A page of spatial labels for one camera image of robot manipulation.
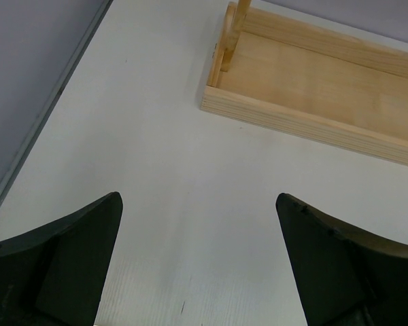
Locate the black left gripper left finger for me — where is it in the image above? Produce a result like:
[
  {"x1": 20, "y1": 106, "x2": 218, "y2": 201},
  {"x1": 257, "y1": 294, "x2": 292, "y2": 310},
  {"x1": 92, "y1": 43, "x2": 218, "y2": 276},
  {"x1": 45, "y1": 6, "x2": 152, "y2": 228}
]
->
[{"x1": 0, "y1": 192, "x2": 122, "y2": 325}]

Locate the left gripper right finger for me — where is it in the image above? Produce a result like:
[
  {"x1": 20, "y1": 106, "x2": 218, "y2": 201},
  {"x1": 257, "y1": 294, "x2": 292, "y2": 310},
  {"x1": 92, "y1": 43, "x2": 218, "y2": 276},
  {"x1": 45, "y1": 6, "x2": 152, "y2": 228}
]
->
[{"x1": 275, "y1": 193, "x2": 408, "y2": 325}]

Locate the wooden clothes rack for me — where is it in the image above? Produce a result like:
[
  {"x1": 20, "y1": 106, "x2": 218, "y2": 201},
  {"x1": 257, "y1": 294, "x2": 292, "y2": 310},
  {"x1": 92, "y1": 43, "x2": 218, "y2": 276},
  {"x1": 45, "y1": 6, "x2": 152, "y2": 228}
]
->
[{"x1": 201, "y1": 1, "x2": 408, "y2": 166}]

